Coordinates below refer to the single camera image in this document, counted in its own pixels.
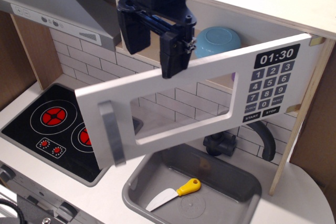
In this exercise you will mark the grey toy sink basin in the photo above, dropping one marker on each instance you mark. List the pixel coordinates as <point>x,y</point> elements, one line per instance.
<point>228,194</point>

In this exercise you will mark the grey range hood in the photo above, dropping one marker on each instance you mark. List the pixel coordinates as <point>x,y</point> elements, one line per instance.
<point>94,21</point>

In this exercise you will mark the grey oven control panel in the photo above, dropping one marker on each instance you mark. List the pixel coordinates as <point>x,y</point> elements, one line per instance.
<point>35,200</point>

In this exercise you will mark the black toy stovetop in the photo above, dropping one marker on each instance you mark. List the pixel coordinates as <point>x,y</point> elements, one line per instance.
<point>52,129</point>

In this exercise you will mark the dark grey toy faucet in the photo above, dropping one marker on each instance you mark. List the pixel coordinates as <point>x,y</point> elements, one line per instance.
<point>254,138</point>

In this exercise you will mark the yellow handled toy knife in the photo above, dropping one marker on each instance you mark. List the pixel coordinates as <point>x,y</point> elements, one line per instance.
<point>168,194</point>

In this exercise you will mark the light blue bowl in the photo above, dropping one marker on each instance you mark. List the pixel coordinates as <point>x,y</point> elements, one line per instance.
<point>215,40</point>

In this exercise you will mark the white toy microwave door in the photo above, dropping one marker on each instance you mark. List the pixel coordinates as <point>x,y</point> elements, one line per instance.
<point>145,113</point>

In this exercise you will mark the wooden microwave cabinet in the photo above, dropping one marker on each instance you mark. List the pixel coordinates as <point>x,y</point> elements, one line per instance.
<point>282,22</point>

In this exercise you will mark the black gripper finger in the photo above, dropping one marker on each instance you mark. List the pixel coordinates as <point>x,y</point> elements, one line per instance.
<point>175,53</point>
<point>136,34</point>

